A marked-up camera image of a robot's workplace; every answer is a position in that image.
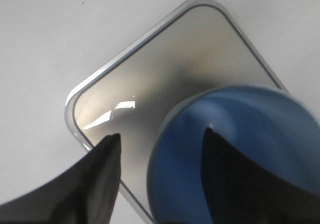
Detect light blue plastic cup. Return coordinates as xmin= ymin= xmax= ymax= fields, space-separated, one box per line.
xmin=147 ymin=86 xmax=320 ymax=224

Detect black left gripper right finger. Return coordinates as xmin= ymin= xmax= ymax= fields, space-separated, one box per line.
xmin=169 ymin=127 xmax=320 ymax=224

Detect silver digital kitchen scale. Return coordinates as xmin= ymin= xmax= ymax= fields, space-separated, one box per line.
xmin=64 ymin=0 xmax=285 ymax=224

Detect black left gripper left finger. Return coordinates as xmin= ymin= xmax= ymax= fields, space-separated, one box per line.
xmin=0 ymin=134 xmax=121 ymax=224

